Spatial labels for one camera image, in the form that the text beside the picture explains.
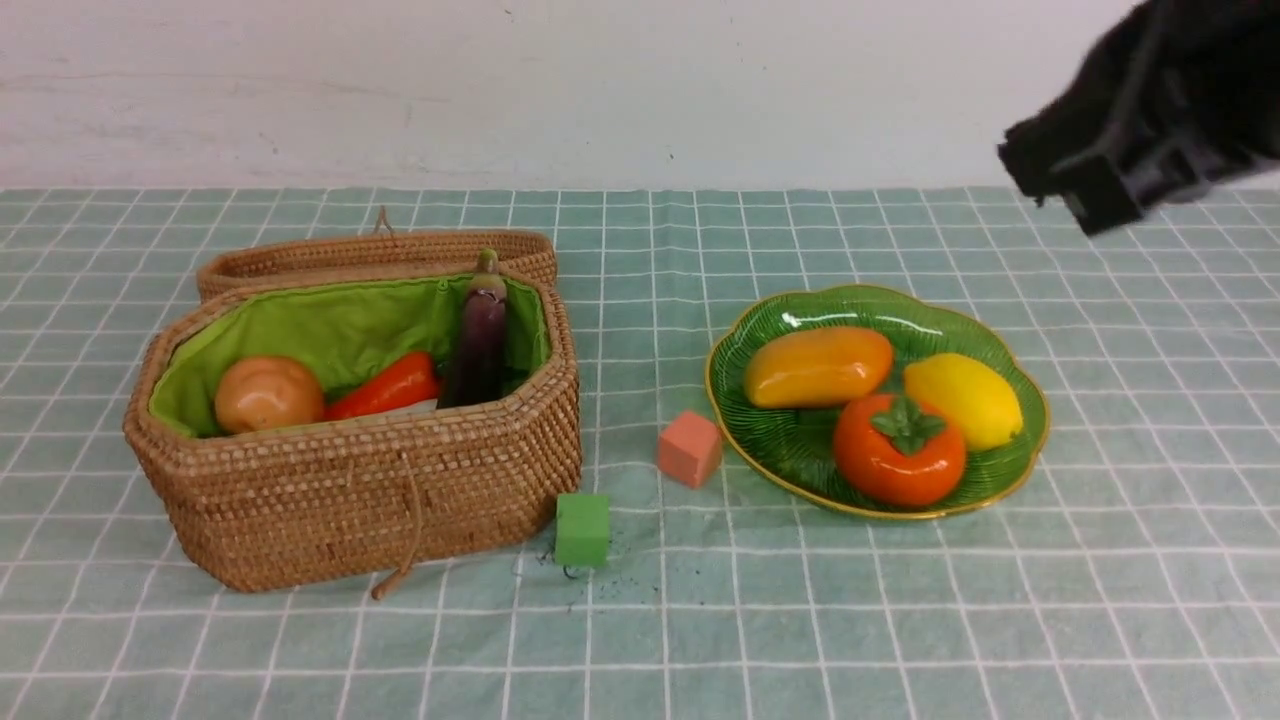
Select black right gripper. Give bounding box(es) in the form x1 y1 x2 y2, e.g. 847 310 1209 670
997 67 1277 237

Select yellow lemon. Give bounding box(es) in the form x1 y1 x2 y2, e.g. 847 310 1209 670
902 354 1024 454

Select orange persimmon green calyx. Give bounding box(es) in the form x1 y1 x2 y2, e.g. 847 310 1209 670
832 393 968 509

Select orange yellow mango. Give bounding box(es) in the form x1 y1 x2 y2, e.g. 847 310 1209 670
742 325 895 409

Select dark purple eggplant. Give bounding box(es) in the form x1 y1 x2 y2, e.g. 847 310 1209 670
436 249 508 409

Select orange carrot green leaves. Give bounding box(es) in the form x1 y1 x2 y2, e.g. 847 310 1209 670
324 351 440 421

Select brown potato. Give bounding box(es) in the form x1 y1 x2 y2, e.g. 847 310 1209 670
214 355 326 436

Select white radish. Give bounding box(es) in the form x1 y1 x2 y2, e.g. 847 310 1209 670
387 398 436 415

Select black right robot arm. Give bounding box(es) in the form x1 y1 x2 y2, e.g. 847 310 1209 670
997 1 1279 237

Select green glass leaf plate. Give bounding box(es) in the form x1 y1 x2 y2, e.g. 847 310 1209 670
704 284 1052 521

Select orange foam cube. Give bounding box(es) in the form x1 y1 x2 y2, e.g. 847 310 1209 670
655 411 723 489

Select green foam cube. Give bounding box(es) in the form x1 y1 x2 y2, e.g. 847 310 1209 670
554 492 611 568

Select woven wicker basket green lining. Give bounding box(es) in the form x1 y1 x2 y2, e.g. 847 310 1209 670
122 264 582 593

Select woven wicker basket lid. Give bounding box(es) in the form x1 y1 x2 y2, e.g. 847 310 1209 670
196 208 559 300

